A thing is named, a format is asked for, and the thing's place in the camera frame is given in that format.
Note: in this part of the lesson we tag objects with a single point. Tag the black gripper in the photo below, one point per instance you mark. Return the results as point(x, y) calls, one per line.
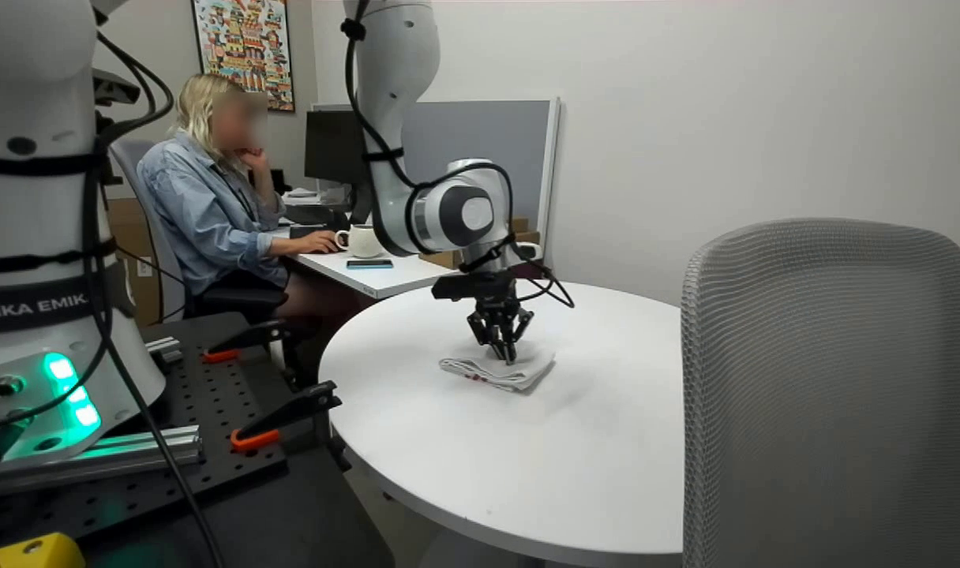
point(502, 296)

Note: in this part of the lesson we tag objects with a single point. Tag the white towel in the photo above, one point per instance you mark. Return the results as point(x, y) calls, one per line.
point(499, 371)

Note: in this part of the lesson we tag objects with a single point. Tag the white black Franka robot arm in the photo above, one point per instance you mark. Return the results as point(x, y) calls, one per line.
point(40, 208)

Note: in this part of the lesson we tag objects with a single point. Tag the small cardboard box with labels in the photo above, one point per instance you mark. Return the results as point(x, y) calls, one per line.
point(524, 232)

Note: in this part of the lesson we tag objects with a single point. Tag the white office desk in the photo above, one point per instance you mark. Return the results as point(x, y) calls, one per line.
point(375, 280)

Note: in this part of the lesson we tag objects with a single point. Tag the white cup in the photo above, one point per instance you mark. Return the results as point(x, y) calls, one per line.
point(362, 245)

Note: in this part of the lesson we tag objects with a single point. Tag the black computer monitor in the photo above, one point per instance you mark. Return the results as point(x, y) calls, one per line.
point(327, 146)

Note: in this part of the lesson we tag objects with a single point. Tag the black perforated breadboard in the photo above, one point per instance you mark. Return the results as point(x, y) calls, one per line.
point(205, 420)

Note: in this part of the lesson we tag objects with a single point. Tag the seated person blue shirt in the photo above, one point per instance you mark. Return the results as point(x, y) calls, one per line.
point(200, 208)

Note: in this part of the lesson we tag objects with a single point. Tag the grey mesh office chair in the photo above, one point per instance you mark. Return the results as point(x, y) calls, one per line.
point(828, 399)

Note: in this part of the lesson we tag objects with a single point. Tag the brown storage carton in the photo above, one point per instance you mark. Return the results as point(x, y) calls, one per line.
point(133, 269)

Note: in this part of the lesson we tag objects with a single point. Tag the colourful framed poster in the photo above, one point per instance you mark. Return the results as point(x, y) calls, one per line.
point(248, 49)

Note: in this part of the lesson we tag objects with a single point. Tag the yellow plastic object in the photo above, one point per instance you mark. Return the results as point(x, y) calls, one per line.
point(40, 553)

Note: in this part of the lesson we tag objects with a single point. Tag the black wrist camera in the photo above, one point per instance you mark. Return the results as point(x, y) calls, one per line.
point(457, 287)

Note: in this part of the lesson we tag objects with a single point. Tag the grey partition white frame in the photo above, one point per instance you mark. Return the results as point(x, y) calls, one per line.
point(499, 146)

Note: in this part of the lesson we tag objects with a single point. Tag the silver metal rail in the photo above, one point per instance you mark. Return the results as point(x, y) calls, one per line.
point(133, 443)

